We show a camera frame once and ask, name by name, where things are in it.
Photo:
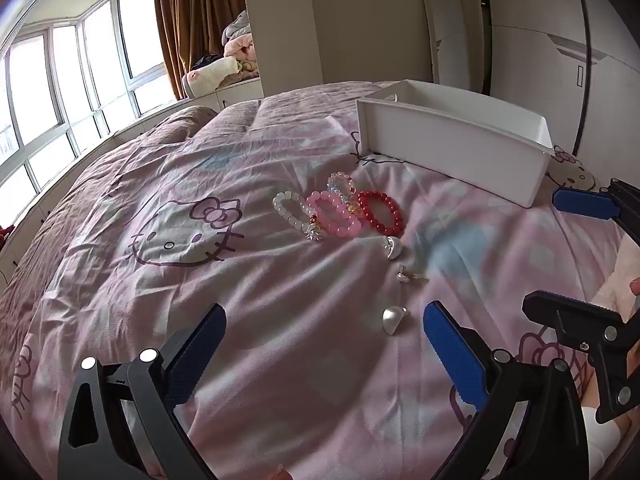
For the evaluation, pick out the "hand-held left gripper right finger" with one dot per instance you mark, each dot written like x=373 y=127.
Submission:
x=455 y=355

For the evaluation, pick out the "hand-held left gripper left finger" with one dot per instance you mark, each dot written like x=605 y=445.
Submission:
x=200 y=350

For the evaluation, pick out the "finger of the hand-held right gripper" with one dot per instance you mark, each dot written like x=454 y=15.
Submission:
x=582 y=202
x=565 y=315

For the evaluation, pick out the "small silver pearl earring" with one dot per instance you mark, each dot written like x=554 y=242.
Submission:
x=406 y=275

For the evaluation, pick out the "white plastic storage box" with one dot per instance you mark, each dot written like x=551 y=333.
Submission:
x=450 y=145

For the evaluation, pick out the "person's right hand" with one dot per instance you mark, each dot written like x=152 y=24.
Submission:
x=627 y=270

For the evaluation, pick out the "silver heart earring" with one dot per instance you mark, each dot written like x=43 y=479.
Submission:
x=392 y=247
x=394 y=319

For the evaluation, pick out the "pink cartoon cat printed blanket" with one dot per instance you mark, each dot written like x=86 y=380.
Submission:
x=280 y=300

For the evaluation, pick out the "white wardrobe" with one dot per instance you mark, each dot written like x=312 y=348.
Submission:
x=550 y=50

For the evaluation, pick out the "white framed standing mirror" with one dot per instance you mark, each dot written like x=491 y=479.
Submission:
x=452 y=35

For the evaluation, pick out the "dusty pink fleece bed cover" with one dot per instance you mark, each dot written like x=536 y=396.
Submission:
x=165 y=130

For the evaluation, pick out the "red cloth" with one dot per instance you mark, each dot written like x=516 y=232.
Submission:
x=5 y=234

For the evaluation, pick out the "white framed bay window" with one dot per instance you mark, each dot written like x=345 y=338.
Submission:
x=70 y=85

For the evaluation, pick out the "pink fluffy blanket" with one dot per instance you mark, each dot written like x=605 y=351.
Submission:
x=242 y=50

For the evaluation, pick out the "grey garment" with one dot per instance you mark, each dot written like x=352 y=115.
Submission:
x=237 y=27

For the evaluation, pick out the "brown curtain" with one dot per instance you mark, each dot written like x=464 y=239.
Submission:
x=195 y=15

